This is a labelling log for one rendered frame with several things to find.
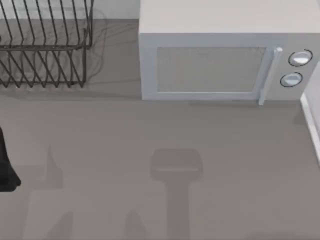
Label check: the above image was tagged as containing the pale microwave oven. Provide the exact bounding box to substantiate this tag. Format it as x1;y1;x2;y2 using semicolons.
138;0;320;106

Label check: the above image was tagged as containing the dark wire dish rack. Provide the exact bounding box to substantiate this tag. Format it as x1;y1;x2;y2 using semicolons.
0;0;95;89

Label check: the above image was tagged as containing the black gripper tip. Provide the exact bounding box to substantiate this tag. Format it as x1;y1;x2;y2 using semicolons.
0;127;22;193

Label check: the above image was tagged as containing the small microwave knob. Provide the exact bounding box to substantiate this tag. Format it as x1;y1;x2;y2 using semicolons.
279;71;304;88

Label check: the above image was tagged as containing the large microwave knob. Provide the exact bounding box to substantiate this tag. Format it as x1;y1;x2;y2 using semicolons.
287;49;314;68

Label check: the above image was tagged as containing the microwave door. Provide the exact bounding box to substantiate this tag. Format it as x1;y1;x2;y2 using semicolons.
139;33;288;101

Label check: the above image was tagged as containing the microwave door handle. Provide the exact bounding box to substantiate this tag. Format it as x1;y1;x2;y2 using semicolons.
258;46;283;106

